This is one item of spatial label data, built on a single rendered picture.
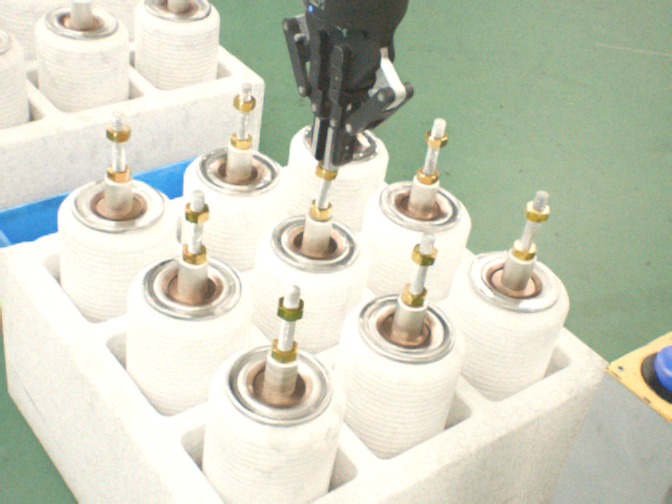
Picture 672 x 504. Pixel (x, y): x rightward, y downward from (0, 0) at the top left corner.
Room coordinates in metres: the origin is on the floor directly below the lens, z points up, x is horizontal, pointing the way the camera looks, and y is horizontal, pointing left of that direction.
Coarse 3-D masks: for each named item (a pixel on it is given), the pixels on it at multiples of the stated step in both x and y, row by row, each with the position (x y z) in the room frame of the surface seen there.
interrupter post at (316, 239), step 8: (312, 224) 0.64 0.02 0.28; (320, 224) 0.63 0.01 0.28; (328, 224) 0.64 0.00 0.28; (304, 232) 0.64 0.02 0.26; (312, 232) 0.63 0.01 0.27; (320, 232) 0.63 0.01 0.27; (328, 232) 0.64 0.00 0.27; (304, 240) 0.64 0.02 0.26; (312, 240) 0.63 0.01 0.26; (320, 240) 0.63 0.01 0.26; (328, 240) 0.64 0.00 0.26; (304, 248) 0.64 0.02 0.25; (312, 248) 0.63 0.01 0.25; (320, 248) 0.64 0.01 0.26
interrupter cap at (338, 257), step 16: (288, 224) 0.66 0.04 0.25; (304, 224) 0.67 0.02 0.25; (336, 224) 0.67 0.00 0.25; (272, 240) 0.64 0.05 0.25; (288, 240) 0.64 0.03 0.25; (336, 240) 0.65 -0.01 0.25; (352, 240) 0.66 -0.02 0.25; (288, 256) 0.62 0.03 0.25; (304, 256) 0.62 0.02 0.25; (320, 256) 0.63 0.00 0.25; (336, 256) 0.63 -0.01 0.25; (352, 256) 0.63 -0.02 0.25; (320, 272) 0.61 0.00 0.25
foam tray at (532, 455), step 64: (0, 256) 0.65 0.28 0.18; (64, 320) 0.58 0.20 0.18; (64, 384) 0.56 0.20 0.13; (128, 384) 0.52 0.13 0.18; (576, 384) 0.61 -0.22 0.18; (64, 448) 0.56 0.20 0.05; (128, 448) 0.48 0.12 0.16; (192, 448) 0.49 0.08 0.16; (448, 448) 0.51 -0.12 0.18; (512, 448) 0.55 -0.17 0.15
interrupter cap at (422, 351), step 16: (368, 304) 0.58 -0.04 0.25; (384, 304) 0.58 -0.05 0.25; (432, 304) 0.59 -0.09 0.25; (368, 320) 0.56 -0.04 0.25; (384, 320) 0.56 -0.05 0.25; (432, 320) 0.57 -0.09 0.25; (448, 320) 0.57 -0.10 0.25; (368, 336) 0.54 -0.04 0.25; (384, 336) 0.54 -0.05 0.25; (432, 336) 0.55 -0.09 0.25; (448, 336) 0.56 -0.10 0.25; (384, 352) 0.52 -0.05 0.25; (400, 352) 0.53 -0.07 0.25; (416, 352) 0.53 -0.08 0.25; (432, 352) 0.54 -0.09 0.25; (448, 352) 0.54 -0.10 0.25
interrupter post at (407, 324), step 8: (400, 296) 0.56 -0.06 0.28; (400, 304) 0.55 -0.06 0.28; (408, 304) 0.55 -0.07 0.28; (424, 304) 0.56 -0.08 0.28; (400, 312) 0.55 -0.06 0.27; (408, 312) 0.55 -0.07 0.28; (416, 312) 0.55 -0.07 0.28; (424, 312) 0.55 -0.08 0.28; (400, 320) 0.55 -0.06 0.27; (408, 320) 0.55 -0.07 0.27; (416, 320) 0.55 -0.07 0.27; (392, 328) 0.56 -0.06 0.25; (400, 328) 0.55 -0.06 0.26; (408, 328) 0.55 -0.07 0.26; (416, 328) 0.55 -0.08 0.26; (400, 336) 0.55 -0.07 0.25; (408, 336) 0.55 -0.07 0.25; (416, 336) 0.55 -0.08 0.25
